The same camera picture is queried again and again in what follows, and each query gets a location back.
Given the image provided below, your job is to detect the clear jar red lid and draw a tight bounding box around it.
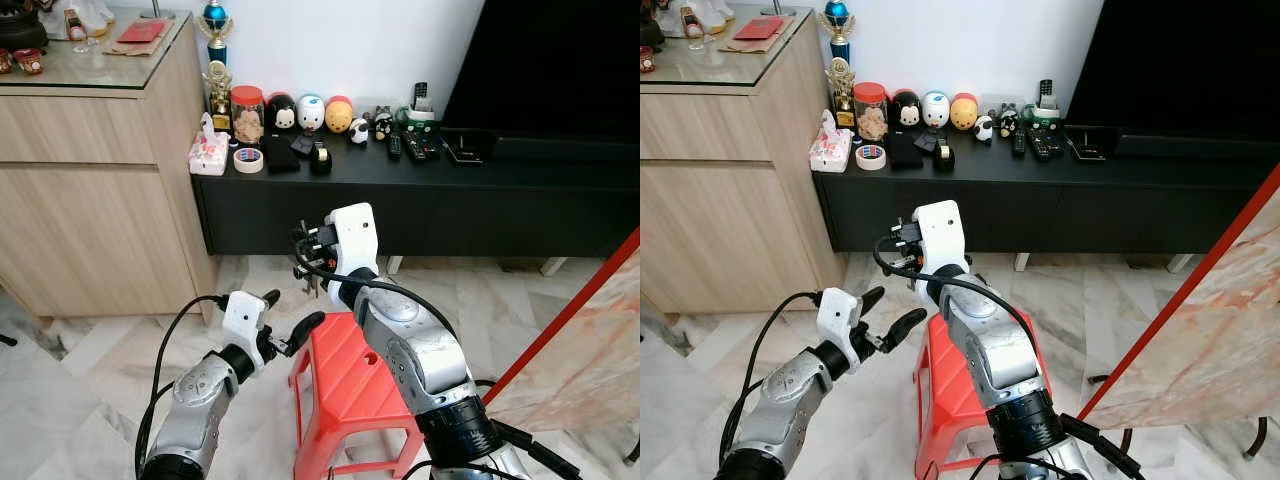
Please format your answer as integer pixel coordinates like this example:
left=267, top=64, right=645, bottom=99
left=230, top=85, right=267, bottom=147
left=852, top=82, right=890, bottom=144

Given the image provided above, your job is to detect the black pouch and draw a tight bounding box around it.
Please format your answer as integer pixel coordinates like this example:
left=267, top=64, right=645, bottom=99
left=886, top=132, right=926, bottom=171
left=262, top=135, right=301, bottom=173

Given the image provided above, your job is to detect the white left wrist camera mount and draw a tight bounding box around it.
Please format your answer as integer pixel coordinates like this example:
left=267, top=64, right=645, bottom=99
left=817, top=288, right=867, bottom=367
left=222, top=291, right=271, bottom=367

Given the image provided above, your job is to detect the white robed figurine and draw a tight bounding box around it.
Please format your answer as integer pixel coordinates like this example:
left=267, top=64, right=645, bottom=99
left=45, top=0, right=116, bottom=41
left=662, top=0, right=736, bottom=39

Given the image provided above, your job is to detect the black TV console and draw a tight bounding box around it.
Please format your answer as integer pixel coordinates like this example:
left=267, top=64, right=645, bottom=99
left=812, top=123, right=1280, bottom=274
left=190, top=126, right=641, bottom=277

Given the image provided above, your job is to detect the small gold trophy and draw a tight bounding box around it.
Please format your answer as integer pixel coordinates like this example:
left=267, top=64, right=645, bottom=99
left=203, top=60, right=235, bottom=131
left=826, top=57, right=858, bottom=129

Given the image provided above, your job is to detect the red envelope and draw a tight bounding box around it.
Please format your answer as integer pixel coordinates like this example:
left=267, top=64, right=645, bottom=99
left=733, top=15, right=787, bottom=41
left=115, top=18, right=167, bottom=44

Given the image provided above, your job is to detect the brown paper envelope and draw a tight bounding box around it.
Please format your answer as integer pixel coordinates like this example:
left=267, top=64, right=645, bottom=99
left=100, top=15, right=176, bottom=57
left=718, top=12, right=796, bottom=54

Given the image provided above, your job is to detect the black television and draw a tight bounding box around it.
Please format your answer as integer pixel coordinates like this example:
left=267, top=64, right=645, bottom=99
left=1065, top=0, right=1280, bottom=159
left=440, top=0, right=641, bottom=163

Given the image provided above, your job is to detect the pink white tissue pack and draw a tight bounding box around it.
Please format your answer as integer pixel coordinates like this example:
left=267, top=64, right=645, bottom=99
left=188, top=112, right=231, bottom=177
left=809, top=110, right=853, bottom=174

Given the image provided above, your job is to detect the red plastic stool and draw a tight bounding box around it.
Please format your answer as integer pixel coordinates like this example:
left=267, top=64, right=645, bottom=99
left=290, top=310, right=427, bottom=480
left=913, top=312, right=1053, bottom=480

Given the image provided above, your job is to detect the marble pattern board red edge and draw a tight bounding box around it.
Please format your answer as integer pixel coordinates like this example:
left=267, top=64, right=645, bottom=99
left=485, top=228, right=641, bottom=437
left=1075, top=165, right=1280, bottom=433

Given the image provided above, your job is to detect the wide black remote control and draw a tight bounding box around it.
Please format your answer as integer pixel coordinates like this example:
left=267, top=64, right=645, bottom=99
left=402, top=128, right=441, bottom=163
left=1027, top=127, right=1066, bottom=161

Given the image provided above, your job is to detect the light wooden cabinet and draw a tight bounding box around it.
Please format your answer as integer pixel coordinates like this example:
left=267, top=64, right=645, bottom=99
left=0, top=12, right=221, bottom=321
left=640, top=10, right=849, bottom=321

